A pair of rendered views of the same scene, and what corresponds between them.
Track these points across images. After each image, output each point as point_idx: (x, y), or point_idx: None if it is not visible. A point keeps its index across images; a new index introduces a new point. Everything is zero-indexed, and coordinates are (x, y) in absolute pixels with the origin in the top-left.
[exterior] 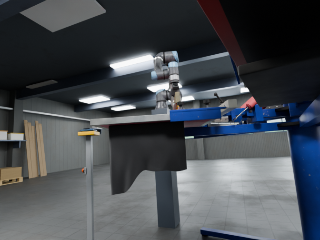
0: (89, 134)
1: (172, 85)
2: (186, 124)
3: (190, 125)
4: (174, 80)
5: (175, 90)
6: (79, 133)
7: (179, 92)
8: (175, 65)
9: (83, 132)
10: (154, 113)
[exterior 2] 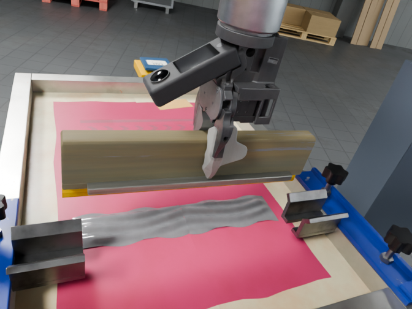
0: (138, 76)
1: (170, 62)
2: (194, 257)
3: (275, 265)
4: (219, 25)
5: (209, 89)
6: (134, 63)
7: (61, 144)
8: None
9: (136, 66)
10: (403, 80)
